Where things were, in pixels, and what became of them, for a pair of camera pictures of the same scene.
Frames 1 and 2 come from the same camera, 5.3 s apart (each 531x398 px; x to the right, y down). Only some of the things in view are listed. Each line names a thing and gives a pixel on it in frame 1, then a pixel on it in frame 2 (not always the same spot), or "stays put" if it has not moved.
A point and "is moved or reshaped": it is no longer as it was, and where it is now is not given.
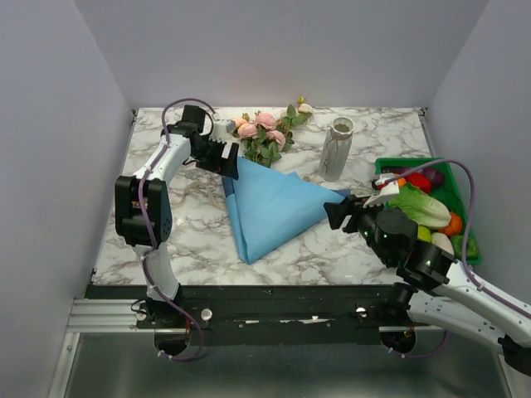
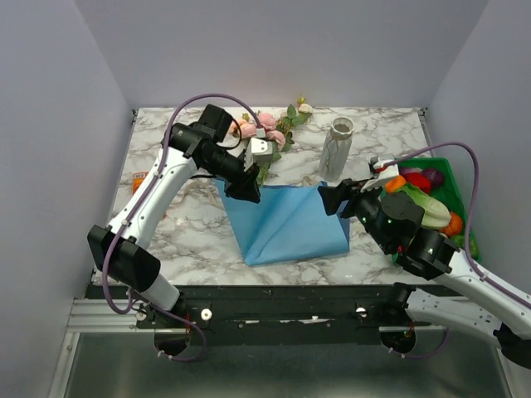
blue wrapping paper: x=267 y=206 is moved or reshaped
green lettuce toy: x=426 y=210 stays put
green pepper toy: x=458 y=242 stays put
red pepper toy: x=420 y=181 stays put
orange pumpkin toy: x=455 y=225 stays put
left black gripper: x=228 y=166 to x=244 y=185
